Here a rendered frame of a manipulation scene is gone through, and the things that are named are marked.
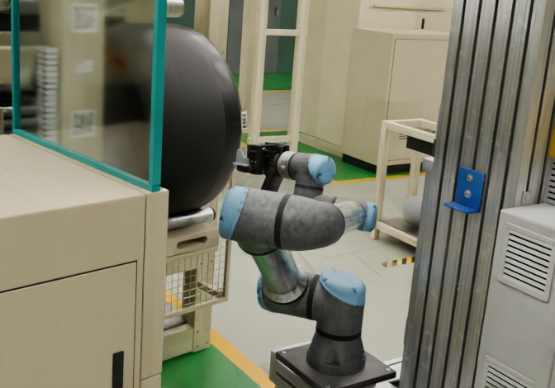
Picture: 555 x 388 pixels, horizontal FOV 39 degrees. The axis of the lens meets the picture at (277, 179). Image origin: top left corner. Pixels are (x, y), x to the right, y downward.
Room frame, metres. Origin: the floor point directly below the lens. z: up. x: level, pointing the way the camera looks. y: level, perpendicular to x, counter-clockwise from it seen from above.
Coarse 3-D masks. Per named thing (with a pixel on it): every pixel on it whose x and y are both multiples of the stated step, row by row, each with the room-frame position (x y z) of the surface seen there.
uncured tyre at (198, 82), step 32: (192, 32) 2.38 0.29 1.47; (192, 64) 2.23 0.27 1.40; (224, 64) 2.32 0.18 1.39; (192, 96) 2.17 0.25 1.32; (224, 96) 2.25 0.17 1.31; (192, 128) 2.14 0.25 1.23; (224, 128) 2.22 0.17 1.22; (192, 160) 2.15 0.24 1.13; (224, 160) 2.23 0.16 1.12; (192, 192) 2.21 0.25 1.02
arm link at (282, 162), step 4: (284, 152) 2.01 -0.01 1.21; (288, 152) 2.00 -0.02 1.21; (292, 152) 2.00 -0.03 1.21; (296, 152) 1.99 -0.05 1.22; (280, 156) 2.00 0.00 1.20; (284, 156) 1.99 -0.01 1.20; (288, 156) 1.98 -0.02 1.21; (280, 160) 1.99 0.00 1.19; (284, 160) 1.98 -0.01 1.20; (288, 160) 1.97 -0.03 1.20; (280, 164) 1.98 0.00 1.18; (284, 164) 1.97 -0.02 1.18; (280, 168) 1.98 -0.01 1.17; (284, 168) 1.97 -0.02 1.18; (280, 172) 1.98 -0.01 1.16; (284, 172) 1.97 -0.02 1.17; (284, 176) 1.98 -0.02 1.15; (288, 176) 1.97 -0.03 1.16
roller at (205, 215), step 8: (208, 208) 2.39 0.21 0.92; (168, 216) 2.28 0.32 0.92; (176, 216) 2.29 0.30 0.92; (184, 216) 2.31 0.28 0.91; (192, 216) 2.33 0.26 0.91; (200, 216) 2.34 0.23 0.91; (208, 216) 2.37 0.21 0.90; (168, 224) 2.26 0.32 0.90; (176, 224) 2.28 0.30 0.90; (184, 224) 2.30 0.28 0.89; (192, 224) 2.33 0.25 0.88
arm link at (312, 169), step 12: (300, 156) 1.95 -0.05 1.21; (312, 156) 1.93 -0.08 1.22; (324, 156) 1.92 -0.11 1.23; (288, 168) 1.96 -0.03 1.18; (300, 168) 1.93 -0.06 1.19; (312, 168) 1.90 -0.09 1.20; (324, 168) 1.90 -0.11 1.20; (300, 180) 1.91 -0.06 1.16; (312, 180) 1.91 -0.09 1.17; (324, 180) 1.90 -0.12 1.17
